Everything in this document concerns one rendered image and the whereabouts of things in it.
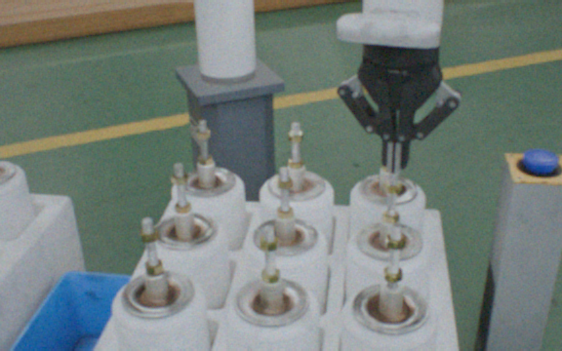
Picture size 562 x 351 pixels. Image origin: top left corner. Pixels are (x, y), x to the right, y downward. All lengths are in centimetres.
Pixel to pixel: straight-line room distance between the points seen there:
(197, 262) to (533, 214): 39
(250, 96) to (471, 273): 47
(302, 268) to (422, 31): 30
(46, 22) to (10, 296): 164
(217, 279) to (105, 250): 48
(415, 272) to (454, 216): 57
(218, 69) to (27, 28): 146
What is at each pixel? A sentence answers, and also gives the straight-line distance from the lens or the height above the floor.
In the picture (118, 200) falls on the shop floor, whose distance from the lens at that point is 141.
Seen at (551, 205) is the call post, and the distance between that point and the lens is 83.
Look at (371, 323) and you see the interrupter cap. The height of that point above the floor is 25.
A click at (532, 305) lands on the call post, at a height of 14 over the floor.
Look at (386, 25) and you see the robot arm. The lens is 61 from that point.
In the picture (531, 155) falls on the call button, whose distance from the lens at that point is 83.
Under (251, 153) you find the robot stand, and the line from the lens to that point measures 114.
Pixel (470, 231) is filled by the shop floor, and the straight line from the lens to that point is 129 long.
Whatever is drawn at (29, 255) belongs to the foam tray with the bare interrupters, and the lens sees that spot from 98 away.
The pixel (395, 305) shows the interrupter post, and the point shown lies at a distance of 68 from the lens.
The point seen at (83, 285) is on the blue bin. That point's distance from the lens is 101.
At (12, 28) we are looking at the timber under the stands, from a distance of 248.
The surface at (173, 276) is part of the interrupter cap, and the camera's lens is 74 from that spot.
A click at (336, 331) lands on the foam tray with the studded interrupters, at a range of 77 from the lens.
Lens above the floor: 69
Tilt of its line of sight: 28 degrees down
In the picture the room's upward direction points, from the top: 2 degrees counter-clockwise
